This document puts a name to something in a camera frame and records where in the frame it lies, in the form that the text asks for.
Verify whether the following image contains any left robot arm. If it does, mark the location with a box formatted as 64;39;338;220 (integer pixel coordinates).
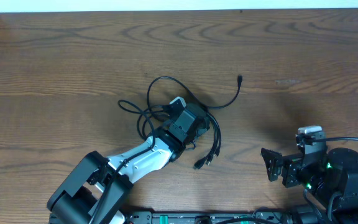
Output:
47;97;209;223

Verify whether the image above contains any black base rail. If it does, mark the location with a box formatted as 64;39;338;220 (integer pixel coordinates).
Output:
124;208;295;224

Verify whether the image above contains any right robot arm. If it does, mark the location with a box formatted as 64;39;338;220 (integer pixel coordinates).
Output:
261;126;358;223

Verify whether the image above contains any short black USB cable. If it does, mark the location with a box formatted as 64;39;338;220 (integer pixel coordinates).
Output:
146;74;244;122

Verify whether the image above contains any right camera cable black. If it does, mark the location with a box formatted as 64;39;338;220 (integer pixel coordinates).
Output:
310;137;358;142

